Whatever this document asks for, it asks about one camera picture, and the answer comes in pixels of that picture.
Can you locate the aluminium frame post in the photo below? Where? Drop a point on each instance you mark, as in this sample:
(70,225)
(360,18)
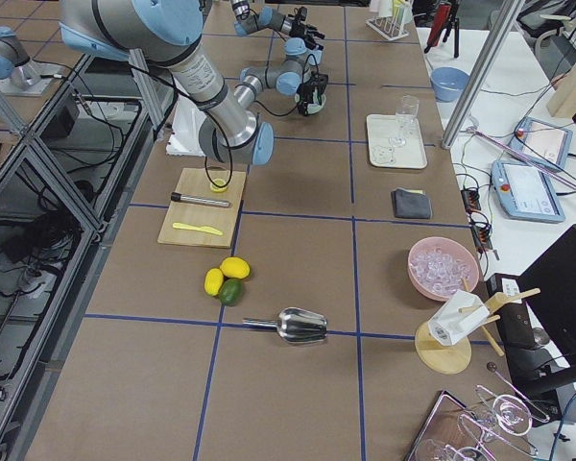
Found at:
(480,70)

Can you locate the grey folded cloth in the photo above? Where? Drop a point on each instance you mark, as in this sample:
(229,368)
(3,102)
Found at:
(411,205)

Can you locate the red black tripod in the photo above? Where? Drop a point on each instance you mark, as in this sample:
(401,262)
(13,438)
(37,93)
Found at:
(445,23)

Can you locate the metal ice scoop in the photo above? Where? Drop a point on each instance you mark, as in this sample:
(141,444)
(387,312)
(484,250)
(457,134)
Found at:
(295,326)

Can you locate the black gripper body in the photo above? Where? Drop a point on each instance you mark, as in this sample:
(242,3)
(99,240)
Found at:
(307,96)
(296,29)

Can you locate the white mug on stand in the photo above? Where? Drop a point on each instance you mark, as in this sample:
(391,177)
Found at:
(459,316)

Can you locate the white wire cup rack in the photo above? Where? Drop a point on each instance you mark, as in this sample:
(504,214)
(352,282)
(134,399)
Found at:
(390,18)

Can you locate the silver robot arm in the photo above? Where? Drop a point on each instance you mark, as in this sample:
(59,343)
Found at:
(248,21)
(169,35)

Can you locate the black monitor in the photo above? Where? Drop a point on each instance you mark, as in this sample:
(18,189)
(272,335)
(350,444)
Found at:
(554,274)

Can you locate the blue bowl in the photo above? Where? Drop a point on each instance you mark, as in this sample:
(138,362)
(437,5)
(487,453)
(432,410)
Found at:
(448,83)

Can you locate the yellow lemon upper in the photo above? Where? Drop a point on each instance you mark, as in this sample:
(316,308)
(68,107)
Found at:
(234,267)

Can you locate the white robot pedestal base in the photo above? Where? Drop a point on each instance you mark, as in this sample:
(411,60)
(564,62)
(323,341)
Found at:
(185,127)

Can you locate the near teach pendant tablet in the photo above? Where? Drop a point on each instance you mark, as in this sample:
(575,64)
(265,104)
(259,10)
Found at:
(525,193)

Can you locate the steel cylinder muddler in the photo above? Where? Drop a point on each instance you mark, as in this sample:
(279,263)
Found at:
(198,200)

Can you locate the clear wine glass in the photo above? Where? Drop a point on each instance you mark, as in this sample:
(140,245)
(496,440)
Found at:
(406,113)

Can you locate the wooden cutting board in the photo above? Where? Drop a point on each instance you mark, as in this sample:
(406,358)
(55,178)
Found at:
(194,182)

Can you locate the mint green bowl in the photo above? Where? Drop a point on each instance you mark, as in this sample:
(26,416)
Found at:
(310,104)

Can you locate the far teach pendant tablet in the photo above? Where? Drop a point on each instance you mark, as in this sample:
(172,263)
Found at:
(542,142)

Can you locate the teach pendant tablet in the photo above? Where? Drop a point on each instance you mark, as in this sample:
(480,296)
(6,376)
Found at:
(542,142)
(525,193)

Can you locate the yellow plastic knife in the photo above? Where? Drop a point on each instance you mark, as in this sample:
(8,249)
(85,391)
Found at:
(204,229)

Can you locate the yellow lemon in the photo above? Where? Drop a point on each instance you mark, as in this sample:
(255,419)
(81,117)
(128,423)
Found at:
(234,267)
(213,281)

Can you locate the cream bear tray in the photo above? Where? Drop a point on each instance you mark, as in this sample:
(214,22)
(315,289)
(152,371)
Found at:
(380,128)

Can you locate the yellow lemon left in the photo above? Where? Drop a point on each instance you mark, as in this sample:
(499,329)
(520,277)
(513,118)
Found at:
(213,281)

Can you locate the lemon half slice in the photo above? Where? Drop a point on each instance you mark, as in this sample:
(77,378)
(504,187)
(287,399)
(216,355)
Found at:
(218,185)

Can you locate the pink bowl of ice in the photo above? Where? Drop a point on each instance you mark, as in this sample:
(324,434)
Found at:
(439,266)

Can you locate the wooden cup stand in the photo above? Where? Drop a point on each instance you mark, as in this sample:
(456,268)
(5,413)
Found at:
(454,359)

